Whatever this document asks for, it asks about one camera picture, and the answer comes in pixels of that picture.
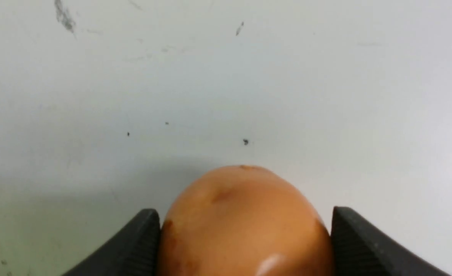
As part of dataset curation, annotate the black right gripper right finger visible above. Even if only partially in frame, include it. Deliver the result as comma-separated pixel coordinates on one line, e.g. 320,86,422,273
331,206,448,276

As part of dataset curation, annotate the brown toy potato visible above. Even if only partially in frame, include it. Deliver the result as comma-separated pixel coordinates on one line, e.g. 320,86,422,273
156,165,335,276

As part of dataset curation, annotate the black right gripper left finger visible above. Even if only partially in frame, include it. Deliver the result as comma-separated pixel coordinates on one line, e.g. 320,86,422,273
64,209,160,276

